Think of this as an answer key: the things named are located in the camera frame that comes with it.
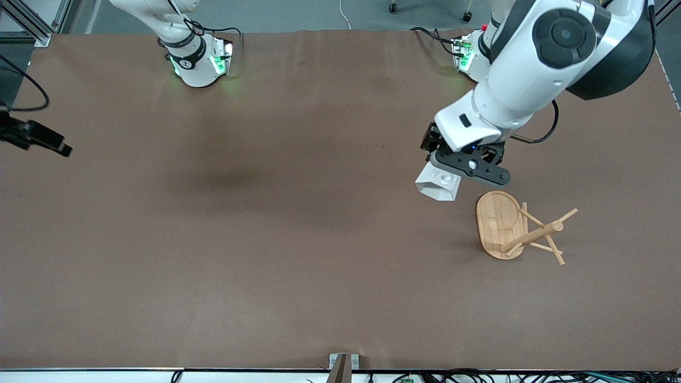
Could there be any white angular cup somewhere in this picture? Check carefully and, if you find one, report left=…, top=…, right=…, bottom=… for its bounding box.
left=415, top=161, right=462, bottom=202

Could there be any wooden cup rack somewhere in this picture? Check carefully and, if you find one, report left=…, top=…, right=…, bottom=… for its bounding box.
left=475, top=190, right=579, bottom=265

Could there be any black right arm wrist cable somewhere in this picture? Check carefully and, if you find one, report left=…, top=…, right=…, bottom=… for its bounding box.
left=0, top=53, right=50, bottom=112

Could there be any black arm wrist cable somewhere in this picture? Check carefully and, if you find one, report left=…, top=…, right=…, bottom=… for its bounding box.
left=0, top=53, right=50, bottom=112
left=511, top=98, right=559, bottom=144

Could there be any aluminium frame profile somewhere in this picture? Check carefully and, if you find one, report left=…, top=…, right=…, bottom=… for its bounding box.
left=0, top=0, right=80, bottom=47

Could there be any black left arm base cable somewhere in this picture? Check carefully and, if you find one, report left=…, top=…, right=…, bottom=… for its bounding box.
left=410, top=27, right=463, bottom=56

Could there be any black arm base cable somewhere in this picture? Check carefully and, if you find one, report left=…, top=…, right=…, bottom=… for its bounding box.
left=410, top=27, right=463, bottom=56
left=160, top=0, right=245, bottom=59

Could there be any black left arm wrist cable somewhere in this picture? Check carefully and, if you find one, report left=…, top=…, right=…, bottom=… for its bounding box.
left=511, top=98, right=559, bottom=144

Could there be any black right arm base cable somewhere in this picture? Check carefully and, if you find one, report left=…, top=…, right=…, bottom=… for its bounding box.
left=160, top=0, right=245, bottom=59

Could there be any metal table edge bracket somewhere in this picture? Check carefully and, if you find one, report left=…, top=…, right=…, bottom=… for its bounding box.
left=329, top=353, right=360, bottom=383

